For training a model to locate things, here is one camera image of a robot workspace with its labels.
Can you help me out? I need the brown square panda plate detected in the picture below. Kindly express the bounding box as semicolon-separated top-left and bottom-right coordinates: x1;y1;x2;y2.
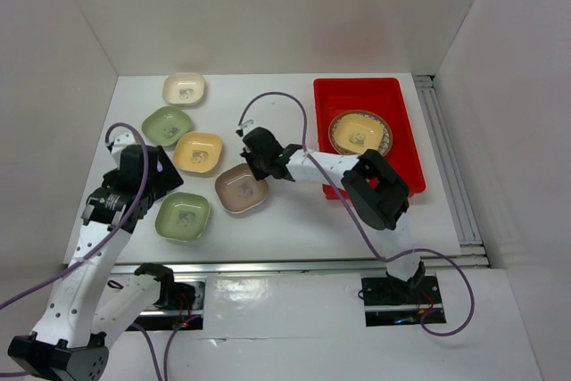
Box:
214;163;269;214

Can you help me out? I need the yellow square panda plate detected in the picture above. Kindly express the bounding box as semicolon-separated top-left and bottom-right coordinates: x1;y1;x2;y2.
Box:
173;131;223;174
332;113;385;153

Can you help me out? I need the round floral brown-rimmed plate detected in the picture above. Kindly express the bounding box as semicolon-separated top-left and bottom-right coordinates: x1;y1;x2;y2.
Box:
328;110;393;156

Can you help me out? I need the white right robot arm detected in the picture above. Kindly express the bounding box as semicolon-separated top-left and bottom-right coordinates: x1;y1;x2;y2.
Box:
236;124;426;302

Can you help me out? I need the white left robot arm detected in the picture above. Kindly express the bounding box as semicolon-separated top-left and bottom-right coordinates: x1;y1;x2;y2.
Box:
8;145;194;380

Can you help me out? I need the red plastic bin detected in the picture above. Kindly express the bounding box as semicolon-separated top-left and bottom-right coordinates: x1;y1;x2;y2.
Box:
313;78;426;195

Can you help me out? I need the lower green square panda plate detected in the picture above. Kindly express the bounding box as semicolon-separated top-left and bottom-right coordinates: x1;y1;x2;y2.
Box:
154;192;211;243

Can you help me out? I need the green square panda plate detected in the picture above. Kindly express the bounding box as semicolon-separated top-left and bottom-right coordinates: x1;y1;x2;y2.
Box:
154;192;211;243
141;106;192;146

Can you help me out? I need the upper green square panda plate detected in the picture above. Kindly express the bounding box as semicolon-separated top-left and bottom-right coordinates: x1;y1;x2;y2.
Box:
141;106;192;146

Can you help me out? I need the cream square panda plate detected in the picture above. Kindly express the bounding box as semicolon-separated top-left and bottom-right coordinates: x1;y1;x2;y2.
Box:
162;72;206;107

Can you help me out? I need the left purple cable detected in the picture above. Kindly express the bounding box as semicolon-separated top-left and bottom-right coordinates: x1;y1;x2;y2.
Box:
0;122;202;381

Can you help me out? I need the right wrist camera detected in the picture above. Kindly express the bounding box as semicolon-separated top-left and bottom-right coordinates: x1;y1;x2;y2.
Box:
236;120;256;138

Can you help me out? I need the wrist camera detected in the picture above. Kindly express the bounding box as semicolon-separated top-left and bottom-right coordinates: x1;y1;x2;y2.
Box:
236;120;256;138
106;131;137;163

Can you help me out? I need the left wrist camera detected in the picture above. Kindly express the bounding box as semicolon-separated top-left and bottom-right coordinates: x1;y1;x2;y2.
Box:
106;131;137;163

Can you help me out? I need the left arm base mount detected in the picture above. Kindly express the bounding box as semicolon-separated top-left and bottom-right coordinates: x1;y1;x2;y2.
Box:
135;279;206;332

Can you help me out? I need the aluminium front rail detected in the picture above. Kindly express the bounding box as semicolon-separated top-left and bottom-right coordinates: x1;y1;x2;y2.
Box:
106;255;447;277

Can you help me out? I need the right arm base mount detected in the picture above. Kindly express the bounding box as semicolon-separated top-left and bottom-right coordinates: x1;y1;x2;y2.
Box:
357;276;446;327

